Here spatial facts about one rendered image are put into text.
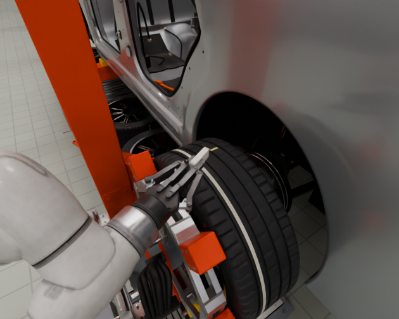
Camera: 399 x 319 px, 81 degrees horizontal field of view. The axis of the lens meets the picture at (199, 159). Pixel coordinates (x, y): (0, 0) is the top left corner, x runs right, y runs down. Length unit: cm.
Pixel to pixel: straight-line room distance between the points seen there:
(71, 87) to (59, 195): 62
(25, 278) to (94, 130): 134
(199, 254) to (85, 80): 71
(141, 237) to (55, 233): 13
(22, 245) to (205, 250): 35
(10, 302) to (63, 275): 170
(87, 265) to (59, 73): 69
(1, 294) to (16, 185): 180
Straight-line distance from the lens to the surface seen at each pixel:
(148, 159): 85
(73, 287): 42
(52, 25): 92
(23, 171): 40
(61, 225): 40
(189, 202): 49
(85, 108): 101
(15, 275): 219
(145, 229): 45
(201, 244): 57
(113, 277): 43
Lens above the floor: 166
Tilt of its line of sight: 42 degrees down
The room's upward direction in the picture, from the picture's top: straight up
